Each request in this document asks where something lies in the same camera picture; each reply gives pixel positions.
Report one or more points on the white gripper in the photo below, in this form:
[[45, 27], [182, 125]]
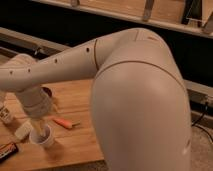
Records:
[[35, 102]]

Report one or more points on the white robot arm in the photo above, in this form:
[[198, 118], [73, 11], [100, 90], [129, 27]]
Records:
[[139, 102]]

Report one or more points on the small white block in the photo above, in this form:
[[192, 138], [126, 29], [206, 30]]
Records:
[[23, 131]]

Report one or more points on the white paper cup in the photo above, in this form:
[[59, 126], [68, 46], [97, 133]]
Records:
[[45, 140]]

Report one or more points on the orange marker pen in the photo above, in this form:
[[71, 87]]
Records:
[[65, 123]]

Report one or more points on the black orange box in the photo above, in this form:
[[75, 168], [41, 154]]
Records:
[[7, 151]]

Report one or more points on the wooden shelf rail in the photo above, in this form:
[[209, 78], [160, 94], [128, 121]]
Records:
[[167, 14]]

